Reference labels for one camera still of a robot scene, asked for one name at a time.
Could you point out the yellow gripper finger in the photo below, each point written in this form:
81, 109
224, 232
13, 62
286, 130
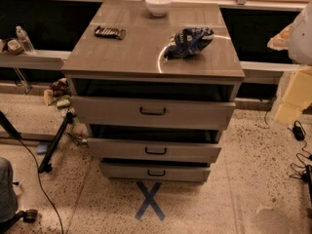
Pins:
297, 97
280, 41

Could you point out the blue chip bag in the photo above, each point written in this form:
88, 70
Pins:
190, 41

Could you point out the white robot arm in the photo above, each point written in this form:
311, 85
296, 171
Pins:
296, 38

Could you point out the white bowl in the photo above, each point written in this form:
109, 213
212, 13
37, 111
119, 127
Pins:
158, 8

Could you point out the black power adapter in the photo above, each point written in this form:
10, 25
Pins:
298, 131

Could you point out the grey drawer cabinet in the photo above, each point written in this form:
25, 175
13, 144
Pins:
135, 67

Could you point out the bottom drawer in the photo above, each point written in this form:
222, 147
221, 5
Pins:
155, 172

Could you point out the drawer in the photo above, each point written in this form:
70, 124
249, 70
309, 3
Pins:
154, 113
155, 172
153, 150

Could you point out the dark snack bar packet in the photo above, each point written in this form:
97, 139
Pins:
110, 32

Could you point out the blue tape cross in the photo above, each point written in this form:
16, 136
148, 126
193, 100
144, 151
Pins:
149, 200

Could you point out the top drawer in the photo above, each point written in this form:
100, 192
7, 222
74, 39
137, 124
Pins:
154, 113

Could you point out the middle drawer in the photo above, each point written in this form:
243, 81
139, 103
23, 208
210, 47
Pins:
153, 150

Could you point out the pile of snack bags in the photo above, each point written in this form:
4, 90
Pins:
59, 95

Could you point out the clear water bottle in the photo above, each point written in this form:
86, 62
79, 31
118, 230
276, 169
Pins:
24, 40

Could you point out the black tripod leg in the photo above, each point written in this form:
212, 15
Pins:
45, 166

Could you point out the basket with items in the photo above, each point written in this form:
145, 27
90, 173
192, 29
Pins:
10, 46

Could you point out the grey office chair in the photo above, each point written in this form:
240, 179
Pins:
9, 214

